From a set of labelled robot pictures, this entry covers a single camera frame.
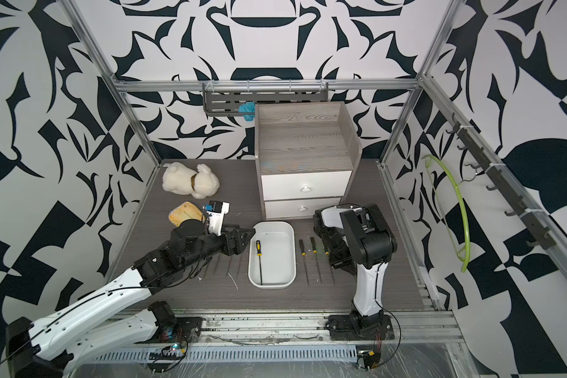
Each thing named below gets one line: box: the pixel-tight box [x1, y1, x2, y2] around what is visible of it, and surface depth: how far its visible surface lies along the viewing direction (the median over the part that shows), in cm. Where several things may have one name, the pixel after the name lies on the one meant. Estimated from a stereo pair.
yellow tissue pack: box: [168, 201, 203, 228], surface depth 98 cm
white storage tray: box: [248, 220, 297, 290], surface depth 91 cm
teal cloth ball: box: [237, 100, 256, 122], surface depth 93 cm
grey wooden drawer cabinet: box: [254, 101, 364, 220], surface depth 84 cm
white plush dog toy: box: [162, 161, 220, 200], surface depth 104 cm
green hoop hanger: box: [422, 154, 472, 274], surface depth 76 cm
